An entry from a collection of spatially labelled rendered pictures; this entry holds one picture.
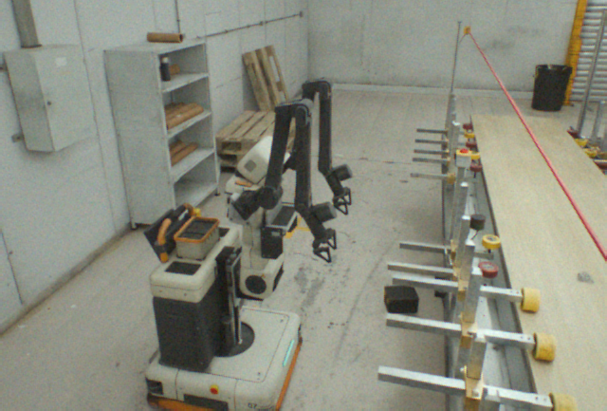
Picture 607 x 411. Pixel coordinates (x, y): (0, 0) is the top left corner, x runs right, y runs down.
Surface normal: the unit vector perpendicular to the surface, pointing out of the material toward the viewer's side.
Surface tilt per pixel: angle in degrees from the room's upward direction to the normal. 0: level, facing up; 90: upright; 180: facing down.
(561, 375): 0
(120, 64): 90
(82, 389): 0
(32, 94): 90
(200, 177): 90
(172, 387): 90
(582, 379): 0
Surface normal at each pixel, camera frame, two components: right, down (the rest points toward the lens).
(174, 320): -0.23, 0.38
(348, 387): 0.00, -0.92
